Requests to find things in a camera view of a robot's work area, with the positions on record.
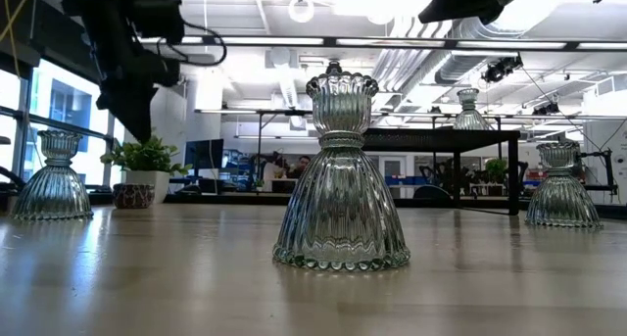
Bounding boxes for black overhead camera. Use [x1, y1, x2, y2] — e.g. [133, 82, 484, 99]
[481, 55, 524, 85]

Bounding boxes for black overhead crossbar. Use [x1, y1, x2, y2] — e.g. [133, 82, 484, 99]
[136, 34, 627, 53]

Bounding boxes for green background plant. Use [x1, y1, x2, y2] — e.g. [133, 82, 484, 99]
[484, 158, 509, 185]

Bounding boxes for person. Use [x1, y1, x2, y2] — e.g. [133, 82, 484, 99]
[286, 154, 313, 180]

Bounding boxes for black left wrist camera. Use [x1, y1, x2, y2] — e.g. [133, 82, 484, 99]
[131, 0, 186, 46]

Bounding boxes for white ring ceiling lamp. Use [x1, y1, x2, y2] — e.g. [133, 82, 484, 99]
[287, 0, 315, 24]

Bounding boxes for purple patterned ceramic bowl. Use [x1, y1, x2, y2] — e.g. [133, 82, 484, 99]
[112, 182, 156, 211]

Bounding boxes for black computer monitor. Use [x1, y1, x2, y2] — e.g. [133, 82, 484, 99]
[184, 138, 225, 171]

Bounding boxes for black aluminium table frame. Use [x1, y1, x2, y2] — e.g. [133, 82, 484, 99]
[0, 165, 627, 220]

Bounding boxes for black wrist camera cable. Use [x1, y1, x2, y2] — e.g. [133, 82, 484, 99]
[166, 22, 228, 67]

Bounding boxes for black desk stand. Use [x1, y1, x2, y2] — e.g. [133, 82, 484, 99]
[577, 148, 618, 196]

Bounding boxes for ribbed glass candlestick holder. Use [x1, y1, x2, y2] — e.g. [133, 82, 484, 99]
[271, 71, 411, 272]
[9, 129, 94, 222]
[524, 140, 603, 229]
[453, 87, 491, 131]

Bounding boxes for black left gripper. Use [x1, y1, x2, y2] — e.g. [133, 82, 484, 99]
[92, 31, 180, 144]

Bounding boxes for green plant in white pot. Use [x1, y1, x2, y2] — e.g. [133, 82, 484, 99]
[100, 132, 193, 205]

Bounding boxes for black table in background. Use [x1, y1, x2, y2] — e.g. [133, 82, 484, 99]
[362, 127, 521, 216]

